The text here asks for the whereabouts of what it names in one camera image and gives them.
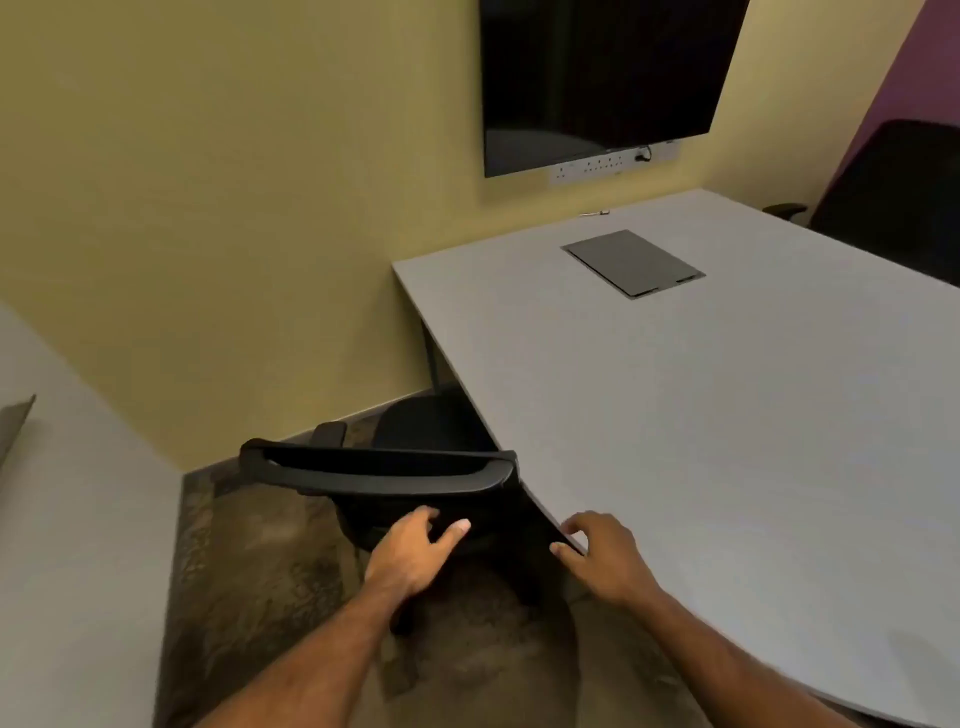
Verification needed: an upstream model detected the person's left hand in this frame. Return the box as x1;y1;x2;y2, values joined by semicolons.
365;505;472;601

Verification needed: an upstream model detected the person's right hand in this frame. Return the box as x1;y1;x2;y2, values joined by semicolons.
549;511;665;610

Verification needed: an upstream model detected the black office chair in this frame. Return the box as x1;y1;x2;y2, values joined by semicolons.
763;118;960;289
238;393;588;699

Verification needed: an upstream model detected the person's left forearm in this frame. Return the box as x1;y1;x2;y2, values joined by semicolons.
196;577;418;728

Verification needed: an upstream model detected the person's right forearm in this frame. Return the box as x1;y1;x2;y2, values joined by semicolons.
626;588;860;728

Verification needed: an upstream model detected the grey meeting table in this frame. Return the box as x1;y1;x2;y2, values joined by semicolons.
392;187;960;728

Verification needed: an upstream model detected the grey metal table leg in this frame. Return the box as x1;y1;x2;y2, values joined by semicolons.
419;322;445;395

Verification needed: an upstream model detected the grey table cable box lid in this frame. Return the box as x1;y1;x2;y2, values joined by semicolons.
560;229;707;301

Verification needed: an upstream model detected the white wall socket panel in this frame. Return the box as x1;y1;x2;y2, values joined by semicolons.
547;140;682;189

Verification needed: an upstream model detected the black wall television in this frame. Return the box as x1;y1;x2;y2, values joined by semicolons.
479;0;751;179

